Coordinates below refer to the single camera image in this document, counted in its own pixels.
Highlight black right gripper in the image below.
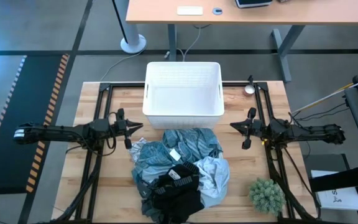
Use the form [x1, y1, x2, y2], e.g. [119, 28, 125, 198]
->
[230, 107, 272, 149]

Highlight black computer monitor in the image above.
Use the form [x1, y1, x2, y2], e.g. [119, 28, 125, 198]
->
[234, 0, 273, 9]

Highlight white patterned cloth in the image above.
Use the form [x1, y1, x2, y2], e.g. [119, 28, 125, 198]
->
[128, 138, 149, 165]

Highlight grey cable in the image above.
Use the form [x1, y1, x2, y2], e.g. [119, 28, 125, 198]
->
[178, 24, 202, 60]

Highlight white plastic laundry basket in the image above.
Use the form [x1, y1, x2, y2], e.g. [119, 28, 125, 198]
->
[142, 61, 226, 130]

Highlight wooden office desk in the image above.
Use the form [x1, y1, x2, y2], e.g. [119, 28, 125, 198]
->
[125, 0, 358, 83]

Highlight light blue garment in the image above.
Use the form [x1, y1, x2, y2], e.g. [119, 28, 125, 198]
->
[194, 156, 231, 208]

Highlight blue striped garment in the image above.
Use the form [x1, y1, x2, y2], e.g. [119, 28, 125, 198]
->
[131, 127, 224, 223]

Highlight black aluminium table frame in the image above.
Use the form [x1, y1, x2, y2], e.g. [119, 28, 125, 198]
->
[52, 81, 320, 224]

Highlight black floor mat orange stripes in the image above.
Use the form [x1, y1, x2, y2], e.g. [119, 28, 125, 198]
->
[0, 54, 71, 195]

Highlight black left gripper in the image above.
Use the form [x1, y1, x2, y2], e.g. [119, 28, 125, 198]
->
[113, 108, 144, 149]

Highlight green potted plant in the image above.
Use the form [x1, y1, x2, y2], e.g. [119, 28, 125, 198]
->
[248, 177, 287, 217]

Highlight black garment white print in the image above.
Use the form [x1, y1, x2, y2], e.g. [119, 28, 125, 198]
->
[150, 161, 205, 223]

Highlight white flat keyboard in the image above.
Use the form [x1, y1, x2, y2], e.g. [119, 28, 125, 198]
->
[177, 6, 204, 16]

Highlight black bar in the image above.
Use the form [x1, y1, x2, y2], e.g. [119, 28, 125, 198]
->
[308, 164, 358, 193]

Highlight white cable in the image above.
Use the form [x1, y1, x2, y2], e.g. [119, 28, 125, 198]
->
[99, 49, 145, 82]

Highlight black pole white base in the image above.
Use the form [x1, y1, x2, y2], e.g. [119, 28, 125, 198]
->
[112, 0, 147, 55]

